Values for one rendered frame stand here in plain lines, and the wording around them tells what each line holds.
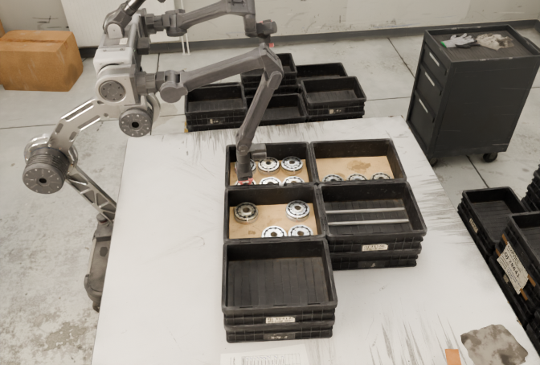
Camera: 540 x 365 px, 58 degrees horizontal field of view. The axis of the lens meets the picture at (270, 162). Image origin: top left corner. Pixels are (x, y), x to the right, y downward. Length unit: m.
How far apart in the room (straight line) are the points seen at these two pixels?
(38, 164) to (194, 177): 0.72
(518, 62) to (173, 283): 2.46
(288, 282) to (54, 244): 1.88
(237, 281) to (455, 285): 0.89
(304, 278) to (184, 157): 1.06
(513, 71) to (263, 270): 2.19
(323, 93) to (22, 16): 3.06
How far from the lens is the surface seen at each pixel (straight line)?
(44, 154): 2.45
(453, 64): 3.23
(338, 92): 3.54
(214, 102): 3.43
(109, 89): 1.82
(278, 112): 3.50
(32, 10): 5.25
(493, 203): 3.23
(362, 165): 2.39
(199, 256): 2.16
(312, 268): 1.94
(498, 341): 2.08
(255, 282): 1.90
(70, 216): 3.52
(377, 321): 2.00
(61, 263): 3.27
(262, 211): 2.13
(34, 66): 4.80
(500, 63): 3.38
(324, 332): 1.90
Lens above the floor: 2.37
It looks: 41 degrees down
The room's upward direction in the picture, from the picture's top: 1 degrees counter-clockwise
